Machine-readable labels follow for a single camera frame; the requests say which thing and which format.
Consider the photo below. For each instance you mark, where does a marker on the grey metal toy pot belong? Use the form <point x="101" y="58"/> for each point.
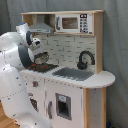
<point x="41" y="58"/>

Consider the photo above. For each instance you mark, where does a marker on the black toy stovetop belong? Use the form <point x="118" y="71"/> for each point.
<point x="42" y="67"/>

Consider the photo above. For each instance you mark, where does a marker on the grey toy range hood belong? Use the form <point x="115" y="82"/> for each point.
<point x="41" y="23"/>

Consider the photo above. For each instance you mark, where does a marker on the white toy cupboard door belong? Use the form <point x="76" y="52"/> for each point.
<point x="65" y="107"/>

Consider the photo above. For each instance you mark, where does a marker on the wooden toy kitchen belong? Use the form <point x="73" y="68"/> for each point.
<point x="64" y="50"/>

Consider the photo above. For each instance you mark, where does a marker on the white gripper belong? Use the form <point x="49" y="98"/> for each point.
<point x="37" y="46"/>

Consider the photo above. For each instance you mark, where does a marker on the red left stove knob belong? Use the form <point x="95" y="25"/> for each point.
<point x="35" y="84"/>

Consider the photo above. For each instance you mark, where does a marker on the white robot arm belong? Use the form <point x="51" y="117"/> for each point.
<point x="15" y="56"/>

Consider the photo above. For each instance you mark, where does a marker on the toy oven door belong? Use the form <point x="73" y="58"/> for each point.
<point x="33" y="101"/>

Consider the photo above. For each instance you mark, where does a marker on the toy microwave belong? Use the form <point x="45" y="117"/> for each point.
<point x="74" y="23"/>

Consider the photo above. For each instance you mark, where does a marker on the grey toy sink basin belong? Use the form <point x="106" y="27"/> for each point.
<point x="73" y="74"/>

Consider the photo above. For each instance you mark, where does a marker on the black toy faucet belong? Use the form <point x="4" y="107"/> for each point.
<point x="82" y="63"/>

